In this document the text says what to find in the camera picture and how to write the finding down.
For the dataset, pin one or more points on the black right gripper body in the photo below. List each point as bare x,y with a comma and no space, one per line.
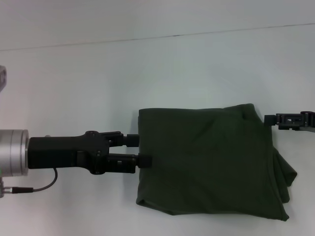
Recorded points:
309,121

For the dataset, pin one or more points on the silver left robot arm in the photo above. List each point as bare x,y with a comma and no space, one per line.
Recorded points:
12,152

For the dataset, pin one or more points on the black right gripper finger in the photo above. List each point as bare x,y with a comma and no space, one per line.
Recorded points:
285,121

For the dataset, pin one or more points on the dark green FREE! t-shirt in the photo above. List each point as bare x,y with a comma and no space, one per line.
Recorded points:
209,159

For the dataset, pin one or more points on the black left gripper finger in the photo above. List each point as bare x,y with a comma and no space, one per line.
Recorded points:
128,140
128,162

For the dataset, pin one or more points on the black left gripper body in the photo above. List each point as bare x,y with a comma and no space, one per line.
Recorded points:
61,152

